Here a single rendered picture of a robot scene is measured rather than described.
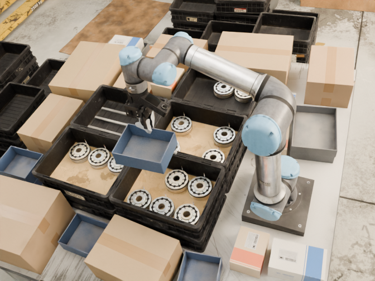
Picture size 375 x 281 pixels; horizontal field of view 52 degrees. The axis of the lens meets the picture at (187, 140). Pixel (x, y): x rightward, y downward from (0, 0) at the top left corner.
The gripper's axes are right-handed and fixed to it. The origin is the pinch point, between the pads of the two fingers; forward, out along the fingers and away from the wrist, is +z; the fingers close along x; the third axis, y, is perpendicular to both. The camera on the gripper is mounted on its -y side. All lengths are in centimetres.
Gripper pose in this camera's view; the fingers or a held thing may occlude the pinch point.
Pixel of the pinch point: (151, 130)
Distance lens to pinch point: 150.6
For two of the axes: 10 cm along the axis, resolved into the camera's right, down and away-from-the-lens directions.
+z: 0.9, 7.0, 7.1
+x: -3.7, 6.8, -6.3
